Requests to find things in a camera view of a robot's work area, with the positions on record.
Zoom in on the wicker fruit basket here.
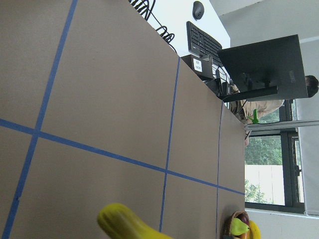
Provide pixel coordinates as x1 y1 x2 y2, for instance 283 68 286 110
221 211 250 239

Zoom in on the yellow banana basket right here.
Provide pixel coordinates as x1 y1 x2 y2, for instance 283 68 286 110
249 220 261 239

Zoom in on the black desktop box white label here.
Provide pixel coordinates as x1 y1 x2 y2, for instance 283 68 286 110
181 55 214 81

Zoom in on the seated person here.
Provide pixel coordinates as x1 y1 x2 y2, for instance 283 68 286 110
229 75 319 124

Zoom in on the black keyboard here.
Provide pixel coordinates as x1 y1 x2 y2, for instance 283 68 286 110
186 21 223 66

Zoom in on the green clamp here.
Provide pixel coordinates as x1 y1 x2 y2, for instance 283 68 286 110
247 109 259 124

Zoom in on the black computer mouse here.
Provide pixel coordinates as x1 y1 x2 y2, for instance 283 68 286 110
192 0 204 20

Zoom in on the black computer monitor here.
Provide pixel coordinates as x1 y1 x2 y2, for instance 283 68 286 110
218 35 308 102

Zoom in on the green pear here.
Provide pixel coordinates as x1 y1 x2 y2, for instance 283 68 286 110
230 218 250 236

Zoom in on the aluminium frame post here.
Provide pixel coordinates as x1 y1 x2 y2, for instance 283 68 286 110
244 120 319 131

